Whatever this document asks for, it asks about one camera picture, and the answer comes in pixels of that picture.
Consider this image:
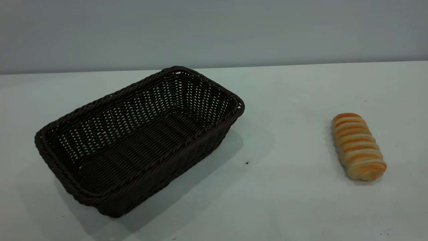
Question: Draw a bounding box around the striped orange bread roll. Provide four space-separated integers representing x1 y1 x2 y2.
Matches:
331 113 387 181

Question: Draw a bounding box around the black wicker basket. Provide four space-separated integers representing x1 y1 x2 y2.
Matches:
34 66 245 218

